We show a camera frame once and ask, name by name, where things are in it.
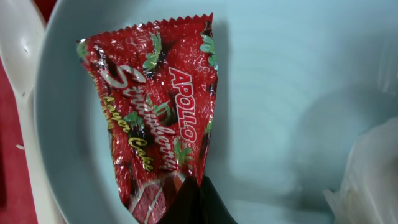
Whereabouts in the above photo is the white plastic spoon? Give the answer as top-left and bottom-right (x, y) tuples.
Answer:
(1, 0), (65, 224)

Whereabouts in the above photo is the white tissue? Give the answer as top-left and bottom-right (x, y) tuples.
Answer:
(323, 118), (397, 224)

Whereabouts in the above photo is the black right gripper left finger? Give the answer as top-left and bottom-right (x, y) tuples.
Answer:
(158, 177), (200, 224)

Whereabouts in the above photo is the red strawberry cake wrapper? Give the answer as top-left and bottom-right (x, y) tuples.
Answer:
(76, 15), (218, 223)

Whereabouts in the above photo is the red plastic tray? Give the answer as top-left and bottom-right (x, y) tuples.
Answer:
(0, 0), (58, 224)

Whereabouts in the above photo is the light blue plate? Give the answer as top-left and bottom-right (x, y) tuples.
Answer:
(35, 0), (397, 223)

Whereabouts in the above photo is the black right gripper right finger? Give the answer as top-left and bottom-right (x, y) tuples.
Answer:
(200, 176), (237, 224)

